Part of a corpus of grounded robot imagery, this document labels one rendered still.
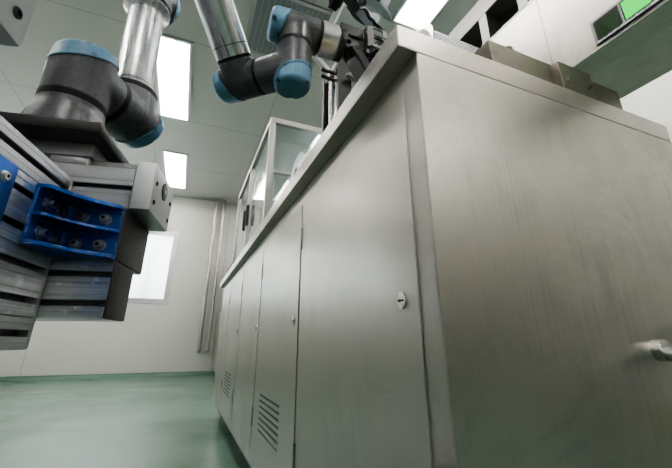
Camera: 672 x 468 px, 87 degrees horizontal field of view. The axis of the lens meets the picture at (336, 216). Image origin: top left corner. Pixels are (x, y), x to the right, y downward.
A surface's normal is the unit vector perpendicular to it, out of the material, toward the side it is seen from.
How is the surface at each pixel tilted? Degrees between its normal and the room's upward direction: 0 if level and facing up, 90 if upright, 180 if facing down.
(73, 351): 90
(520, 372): 90
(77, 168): 90
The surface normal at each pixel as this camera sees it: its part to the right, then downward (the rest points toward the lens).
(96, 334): 0.39, -0.31
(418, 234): -0.92, -0.13
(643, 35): 0.00, 0.94
